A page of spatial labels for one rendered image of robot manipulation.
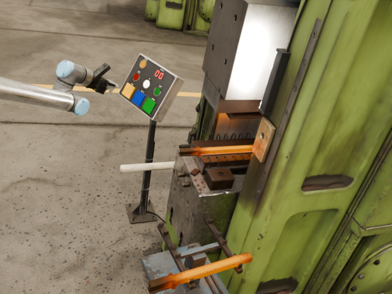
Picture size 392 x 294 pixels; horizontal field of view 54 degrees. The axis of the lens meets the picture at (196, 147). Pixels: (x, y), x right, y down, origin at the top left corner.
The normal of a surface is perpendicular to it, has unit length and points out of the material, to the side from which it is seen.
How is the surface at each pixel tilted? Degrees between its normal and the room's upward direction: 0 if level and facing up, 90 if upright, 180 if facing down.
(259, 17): 90
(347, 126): 89
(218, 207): 90
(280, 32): 90
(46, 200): 0
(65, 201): 0
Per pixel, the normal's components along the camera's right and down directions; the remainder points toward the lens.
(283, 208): 0.32, 0.58
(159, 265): 0.17, -0.81
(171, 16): 0.10, 0.59
